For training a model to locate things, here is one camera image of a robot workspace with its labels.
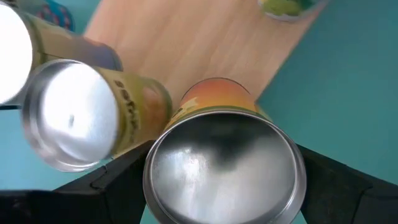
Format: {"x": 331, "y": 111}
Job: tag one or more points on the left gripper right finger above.
{"x": 342, "y": 199}

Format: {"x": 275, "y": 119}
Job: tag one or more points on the orange label can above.
{"x": 224, "y": 174}

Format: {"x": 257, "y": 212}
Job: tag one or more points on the purple label can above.
{"x": 71, "y": 46}

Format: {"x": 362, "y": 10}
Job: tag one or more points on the olive label can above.
{"x": 71, "y": 115}

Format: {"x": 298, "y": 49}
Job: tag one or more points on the green label can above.
{"x": 289, "y": 7}

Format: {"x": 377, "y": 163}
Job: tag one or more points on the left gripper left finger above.
{"x": 109, "y": 196}

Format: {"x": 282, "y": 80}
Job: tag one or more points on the green table mat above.
{"x": 342, "y": 93}

